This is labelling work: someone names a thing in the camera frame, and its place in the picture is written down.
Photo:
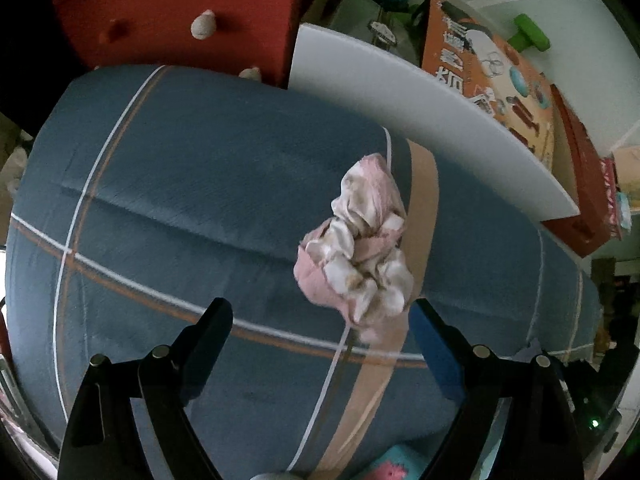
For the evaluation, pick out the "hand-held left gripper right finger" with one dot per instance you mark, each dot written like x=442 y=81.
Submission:
x=435 y=355

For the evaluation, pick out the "red cardboard box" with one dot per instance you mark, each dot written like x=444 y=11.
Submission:
x=585 y=175

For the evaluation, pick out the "red felt tote bag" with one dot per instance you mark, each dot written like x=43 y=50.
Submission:
x=165 y=10

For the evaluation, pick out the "blue plaid tablecloth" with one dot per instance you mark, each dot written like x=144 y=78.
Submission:
x=175 y=185

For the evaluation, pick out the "grey carton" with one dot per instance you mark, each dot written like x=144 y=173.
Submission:
x=360 y=15

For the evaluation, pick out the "beige gift bag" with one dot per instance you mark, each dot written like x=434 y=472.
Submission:
x=627 y=165

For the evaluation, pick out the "orange printed box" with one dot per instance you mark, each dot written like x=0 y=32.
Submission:
x=480 y=75

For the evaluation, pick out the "pink floral scrunchie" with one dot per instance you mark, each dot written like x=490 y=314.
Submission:
x=360 y=255

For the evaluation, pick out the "red patterned box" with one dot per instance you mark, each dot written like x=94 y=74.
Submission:
x=611 y=190

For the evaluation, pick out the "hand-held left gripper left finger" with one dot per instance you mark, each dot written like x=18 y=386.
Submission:
x=207 y=355

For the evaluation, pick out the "white foam board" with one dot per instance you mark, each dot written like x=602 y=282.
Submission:
x=375 y=85

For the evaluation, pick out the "teal plastic basket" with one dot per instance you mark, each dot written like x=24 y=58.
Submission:
x=400 y=465

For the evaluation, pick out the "purple cloth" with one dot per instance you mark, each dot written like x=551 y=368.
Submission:
x=531 y=351

